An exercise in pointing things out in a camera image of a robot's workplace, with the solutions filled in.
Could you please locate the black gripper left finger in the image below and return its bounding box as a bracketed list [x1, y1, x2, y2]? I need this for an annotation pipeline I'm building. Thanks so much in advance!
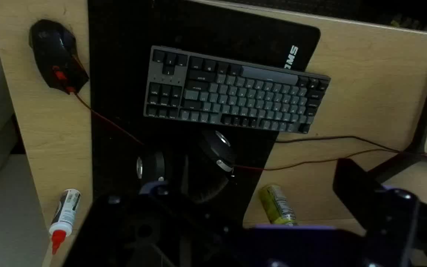
[63, 192, 254, 267]

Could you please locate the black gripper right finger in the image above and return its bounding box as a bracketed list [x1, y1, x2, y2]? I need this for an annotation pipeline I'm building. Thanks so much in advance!
[331, 158, 423, 267]

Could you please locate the grey mechanical keyboard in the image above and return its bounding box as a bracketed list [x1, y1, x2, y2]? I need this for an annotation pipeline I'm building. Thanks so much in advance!
[142, 45, 331, 135]

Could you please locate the white tube with red cap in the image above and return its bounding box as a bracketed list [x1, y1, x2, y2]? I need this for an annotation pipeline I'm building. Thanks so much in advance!
[47, 187, 82, 257]

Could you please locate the black round headset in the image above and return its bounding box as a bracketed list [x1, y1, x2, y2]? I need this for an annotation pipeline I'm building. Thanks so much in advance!
[133, 128, 238, 205]

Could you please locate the black monitor stand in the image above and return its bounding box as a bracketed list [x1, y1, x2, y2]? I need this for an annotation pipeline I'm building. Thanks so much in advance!
[364, 52, 427, 186]

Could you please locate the black desk mouse pad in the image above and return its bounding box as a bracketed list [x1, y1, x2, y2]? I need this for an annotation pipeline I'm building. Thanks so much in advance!
[85, 0, 321, 226]

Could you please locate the black and red mouse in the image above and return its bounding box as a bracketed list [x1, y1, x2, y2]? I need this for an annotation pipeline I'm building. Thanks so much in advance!
[27, 18, 90, 95]

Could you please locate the purple printed camera mount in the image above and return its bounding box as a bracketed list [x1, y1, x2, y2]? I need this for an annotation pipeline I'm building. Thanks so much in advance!
[241, 223, 365, 267]

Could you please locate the dark thin cable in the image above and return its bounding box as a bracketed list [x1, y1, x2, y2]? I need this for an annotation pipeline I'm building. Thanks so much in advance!
[274, 134, 427, 156]

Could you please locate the red mouse cable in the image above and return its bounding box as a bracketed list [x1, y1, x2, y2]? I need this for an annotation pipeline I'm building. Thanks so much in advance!
[66, 87, 427, 174]

